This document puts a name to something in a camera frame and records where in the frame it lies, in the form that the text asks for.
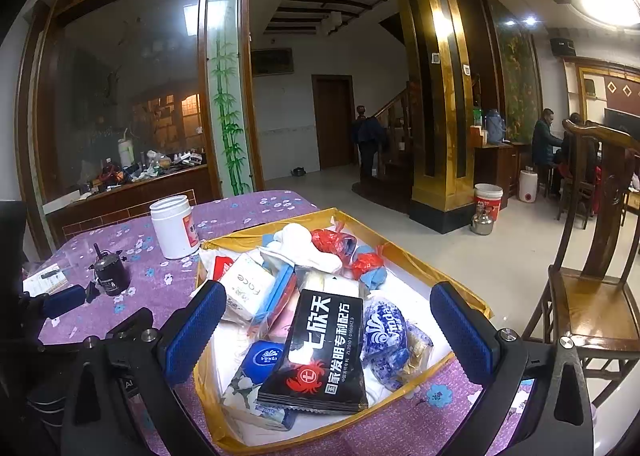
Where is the purple floral tablecloth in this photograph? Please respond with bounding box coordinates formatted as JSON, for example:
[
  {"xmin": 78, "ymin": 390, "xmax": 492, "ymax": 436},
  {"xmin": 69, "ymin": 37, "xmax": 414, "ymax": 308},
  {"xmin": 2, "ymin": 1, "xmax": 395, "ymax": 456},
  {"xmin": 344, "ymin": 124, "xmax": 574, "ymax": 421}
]
[{"xmin": 37, "ymin": 190, "xmax": 532, "ymax": 456}]

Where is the black cylindrical motor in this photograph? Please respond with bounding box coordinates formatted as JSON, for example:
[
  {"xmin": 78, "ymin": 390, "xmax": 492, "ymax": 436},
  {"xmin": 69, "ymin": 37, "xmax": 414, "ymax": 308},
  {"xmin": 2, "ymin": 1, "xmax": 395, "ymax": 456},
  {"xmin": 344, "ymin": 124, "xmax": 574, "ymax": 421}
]
[{"xmin": 89, "ymin": 243, "xmax": 132, "ymax": 297}]

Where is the white plastic jar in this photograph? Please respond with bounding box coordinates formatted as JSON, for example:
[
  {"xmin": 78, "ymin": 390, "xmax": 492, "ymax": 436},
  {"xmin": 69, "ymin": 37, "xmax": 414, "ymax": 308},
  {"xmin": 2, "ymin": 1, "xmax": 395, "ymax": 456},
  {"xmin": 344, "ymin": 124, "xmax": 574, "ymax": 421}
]
[{"xmin": 149, "ymin": 196, "xmax": 200, "ymax": 261}]

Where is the white barrel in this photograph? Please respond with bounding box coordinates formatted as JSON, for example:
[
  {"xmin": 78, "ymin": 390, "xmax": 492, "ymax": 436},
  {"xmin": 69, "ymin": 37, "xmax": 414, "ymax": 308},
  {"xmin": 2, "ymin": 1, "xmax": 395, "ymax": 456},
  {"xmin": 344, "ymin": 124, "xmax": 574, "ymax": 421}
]
[{"xmin": 519, "ymin": 170, "xmax": 539, "ymax": 203}]

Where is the wooden chair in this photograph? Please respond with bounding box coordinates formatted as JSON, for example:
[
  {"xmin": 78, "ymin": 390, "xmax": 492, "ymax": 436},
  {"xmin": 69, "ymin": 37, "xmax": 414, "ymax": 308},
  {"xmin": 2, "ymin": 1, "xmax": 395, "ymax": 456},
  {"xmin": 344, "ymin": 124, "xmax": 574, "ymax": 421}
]
[{"xmin": 520, "ymin": 118, "xmax": 640, "ymax": 408}]

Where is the wooden counter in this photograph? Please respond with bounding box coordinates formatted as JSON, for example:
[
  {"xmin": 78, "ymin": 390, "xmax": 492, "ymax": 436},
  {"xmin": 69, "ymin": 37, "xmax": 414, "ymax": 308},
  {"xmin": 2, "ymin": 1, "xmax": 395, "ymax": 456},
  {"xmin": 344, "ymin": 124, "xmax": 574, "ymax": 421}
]
[{"xmin": 45, "ymin": 163, "xmax": 211, "ymax": 247}]

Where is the yellow cardboard box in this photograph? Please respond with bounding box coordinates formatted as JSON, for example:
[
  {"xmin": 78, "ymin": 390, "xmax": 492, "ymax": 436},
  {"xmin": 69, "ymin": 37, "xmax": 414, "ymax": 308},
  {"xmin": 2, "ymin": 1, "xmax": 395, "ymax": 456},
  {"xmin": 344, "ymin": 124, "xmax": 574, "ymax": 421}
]
[{"xmin": 192, "ymin": 207, "xmax": 494, "ymax": 450}]

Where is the blue floral tissue pack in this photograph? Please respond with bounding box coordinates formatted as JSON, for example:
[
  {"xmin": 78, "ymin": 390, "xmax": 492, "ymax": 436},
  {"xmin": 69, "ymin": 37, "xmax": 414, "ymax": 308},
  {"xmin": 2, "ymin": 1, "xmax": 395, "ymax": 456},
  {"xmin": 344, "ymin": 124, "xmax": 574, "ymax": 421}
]
[{"xmin": 220, "ymin": 340, "xmax": 299, "ymax": 432}]

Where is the black crab print packet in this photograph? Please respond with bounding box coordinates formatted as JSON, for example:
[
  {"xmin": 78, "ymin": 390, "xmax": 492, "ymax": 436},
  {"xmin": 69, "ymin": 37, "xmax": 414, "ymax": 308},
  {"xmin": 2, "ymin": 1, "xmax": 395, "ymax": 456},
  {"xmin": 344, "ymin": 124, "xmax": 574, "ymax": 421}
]
[{"xmin": 257, "ymin": 288, "xmax": 370, "ymax": 415}]

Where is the wooden cabinet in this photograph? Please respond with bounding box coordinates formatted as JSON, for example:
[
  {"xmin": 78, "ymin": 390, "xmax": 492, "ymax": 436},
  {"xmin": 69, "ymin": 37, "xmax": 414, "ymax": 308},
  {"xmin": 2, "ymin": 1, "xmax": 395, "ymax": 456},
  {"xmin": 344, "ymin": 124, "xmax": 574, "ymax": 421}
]
[{"xmin": 475, "ymin": 141, "xmax": 532, "ymax": 200}]

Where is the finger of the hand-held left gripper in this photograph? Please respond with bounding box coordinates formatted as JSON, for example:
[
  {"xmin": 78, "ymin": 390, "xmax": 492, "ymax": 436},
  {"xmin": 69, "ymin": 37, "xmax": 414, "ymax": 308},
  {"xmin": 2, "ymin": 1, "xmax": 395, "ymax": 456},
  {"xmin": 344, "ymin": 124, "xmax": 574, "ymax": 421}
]
[
  {"xmin": 42, "ymin": 284, "xmax": 94, "ymax": 319},
  {"xmin": 102, "ymin": 308, "xmax": 156, "ymax": 339}
]

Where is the white red bucket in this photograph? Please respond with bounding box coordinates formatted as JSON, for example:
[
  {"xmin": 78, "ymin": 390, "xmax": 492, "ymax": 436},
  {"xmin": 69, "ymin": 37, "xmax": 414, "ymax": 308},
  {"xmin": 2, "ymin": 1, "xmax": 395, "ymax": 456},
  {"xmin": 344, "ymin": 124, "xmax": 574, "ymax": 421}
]
[{"xmin": 474, "ymin": 183, "xmax": 504, "ymax": 223}]

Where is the clear-wrapped cream pack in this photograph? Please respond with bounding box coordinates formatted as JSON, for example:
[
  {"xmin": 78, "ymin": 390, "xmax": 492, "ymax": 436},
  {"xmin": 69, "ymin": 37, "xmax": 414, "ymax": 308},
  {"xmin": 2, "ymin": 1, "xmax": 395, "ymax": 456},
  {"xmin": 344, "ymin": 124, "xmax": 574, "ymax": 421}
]
[{"xmin": 295, "ymin": 266, "xmax": 361, "ymax": 299}]

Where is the bamboo painted pillar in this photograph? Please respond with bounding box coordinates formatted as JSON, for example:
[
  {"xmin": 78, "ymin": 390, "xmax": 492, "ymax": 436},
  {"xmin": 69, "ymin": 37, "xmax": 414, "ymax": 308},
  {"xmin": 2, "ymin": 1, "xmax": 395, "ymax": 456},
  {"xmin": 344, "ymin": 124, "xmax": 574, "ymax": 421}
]
[{"xmin": 206, "ymin": 0, "xmax": 254, "ymax": 197}]

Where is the brown wooden door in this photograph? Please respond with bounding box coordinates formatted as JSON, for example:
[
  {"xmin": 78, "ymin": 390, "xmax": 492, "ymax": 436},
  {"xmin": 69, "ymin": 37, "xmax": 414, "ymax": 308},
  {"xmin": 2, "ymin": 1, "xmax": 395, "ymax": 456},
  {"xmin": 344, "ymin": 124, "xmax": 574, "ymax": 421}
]
[{"xmin": 311, "ymin": 74, "xmax": 356, "ymax": 171}]

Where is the pink tissue pack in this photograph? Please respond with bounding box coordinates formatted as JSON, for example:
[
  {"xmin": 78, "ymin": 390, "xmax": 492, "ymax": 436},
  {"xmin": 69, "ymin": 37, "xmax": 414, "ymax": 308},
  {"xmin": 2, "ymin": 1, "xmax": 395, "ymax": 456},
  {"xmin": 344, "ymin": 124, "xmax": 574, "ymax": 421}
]
[{"xmin": 270, "ymin": 293, "xmax": 301, "ymax": 342}]

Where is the red plastic bag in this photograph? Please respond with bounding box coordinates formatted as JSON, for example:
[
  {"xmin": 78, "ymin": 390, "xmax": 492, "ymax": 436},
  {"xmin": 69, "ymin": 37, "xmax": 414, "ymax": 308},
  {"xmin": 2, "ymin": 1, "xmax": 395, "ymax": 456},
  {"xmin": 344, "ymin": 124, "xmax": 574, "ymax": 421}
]
[{"xmin": 310, "ymin": 228, "xmax": 386, "ymax": 281}]

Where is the gold foil packet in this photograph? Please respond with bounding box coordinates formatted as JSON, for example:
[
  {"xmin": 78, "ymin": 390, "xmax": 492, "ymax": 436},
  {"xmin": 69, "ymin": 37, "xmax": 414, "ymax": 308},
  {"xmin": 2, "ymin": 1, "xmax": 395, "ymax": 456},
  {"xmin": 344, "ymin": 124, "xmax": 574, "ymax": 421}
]
[{"xmin": 405, "ymin": 323, "xmax": 435, "ymax": 367}]

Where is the white paper booklet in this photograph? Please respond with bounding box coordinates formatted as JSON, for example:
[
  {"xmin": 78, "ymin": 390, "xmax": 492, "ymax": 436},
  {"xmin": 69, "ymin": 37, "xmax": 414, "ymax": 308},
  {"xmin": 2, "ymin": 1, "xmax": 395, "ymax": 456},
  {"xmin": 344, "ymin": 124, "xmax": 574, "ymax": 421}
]
[{"xmin": 22, "ymin": 263, "xmax": 69, "ymax": 298}]

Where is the framed picture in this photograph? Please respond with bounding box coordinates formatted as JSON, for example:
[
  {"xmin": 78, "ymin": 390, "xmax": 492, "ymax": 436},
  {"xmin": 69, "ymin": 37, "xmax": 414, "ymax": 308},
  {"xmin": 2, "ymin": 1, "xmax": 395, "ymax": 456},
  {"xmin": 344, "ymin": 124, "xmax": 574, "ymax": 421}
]
[{"xmin": 251, "ymin": 48, "xmax": 294, "ymax": 78}]

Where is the gold black pillar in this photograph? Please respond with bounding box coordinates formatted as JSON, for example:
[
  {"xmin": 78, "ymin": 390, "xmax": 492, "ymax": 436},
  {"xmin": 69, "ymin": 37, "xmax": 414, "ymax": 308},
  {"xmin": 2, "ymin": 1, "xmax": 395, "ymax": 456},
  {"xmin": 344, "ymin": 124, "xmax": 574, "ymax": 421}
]
[{"xmin": 400, "ymin": 0, "xmax": 477, "ymax": 233}]

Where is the metal kettle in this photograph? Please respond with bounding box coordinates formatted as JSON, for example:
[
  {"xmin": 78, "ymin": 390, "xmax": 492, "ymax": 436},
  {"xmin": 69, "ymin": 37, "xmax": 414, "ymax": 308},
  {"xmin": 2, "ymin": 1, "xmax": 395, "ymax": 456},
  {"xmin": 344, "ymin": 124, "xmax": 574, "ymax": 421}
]
[{"xmin": 470, "ymin": 203, "xmax": 496, "ymax": 236}]

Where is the blue thermos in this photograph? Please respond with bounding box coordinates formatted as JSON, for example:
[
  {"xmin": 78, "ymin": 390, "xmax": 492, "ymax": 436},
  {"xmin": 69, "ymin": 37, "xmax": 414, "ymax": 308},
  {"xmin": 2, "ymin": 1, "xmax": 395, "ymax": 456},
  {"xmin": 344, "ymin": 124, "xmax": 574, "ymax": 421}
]
[{"xmin": 486, "ymin": 109, "xmax": 503, "ymax": 145}]

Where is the wooden staircase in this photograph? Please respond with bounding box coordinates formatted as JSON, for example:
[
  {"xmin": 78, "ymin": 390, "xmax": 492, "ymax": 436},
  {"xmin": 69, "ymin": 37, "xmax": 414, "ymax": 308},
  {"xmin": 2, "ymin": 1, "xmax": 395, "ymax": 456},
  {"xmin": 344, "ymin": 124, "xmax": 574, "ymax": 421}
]
[{"xmin": 352, "ymin": 86, "xmax": 417, "ymax": 213}]

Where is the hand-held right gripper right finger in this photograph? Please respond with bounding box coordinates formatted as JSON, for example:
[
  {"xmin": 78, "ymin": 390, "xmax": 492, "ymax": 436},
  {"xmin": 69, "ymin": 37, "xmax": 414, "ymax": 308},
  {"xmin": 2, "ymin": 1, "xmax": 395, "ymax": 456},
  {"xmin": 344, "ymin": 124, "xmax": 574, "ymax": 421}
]
[{"xmin": 429, "ymin": 281, "xmax": 596, "ymax": 456}]

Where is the white cloth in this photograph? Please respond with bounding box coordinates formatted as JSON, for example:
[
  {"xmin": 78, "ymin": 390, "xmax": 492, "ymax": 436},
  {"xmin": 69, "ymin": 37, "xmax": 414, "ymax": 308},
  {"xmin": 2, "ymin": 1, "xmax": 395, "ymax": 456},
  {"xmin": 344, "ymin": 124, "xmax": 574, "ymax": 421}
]
[{"xmin": 272, "ymin": 223, "xmax": 344, "ymax": 275}]

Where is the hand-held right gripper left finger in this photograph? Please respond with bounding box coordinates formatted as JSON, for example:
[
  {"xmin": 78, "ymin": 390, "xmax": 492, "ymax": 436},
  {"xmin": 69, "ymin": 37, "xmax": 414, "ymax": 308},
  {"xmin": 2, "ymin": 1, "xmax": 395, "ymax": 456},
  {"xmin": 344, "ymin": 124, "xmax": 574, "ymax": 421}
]
[{"xmin": 60, "ymin": 280, "xmax": 228, "ymax": 456}]

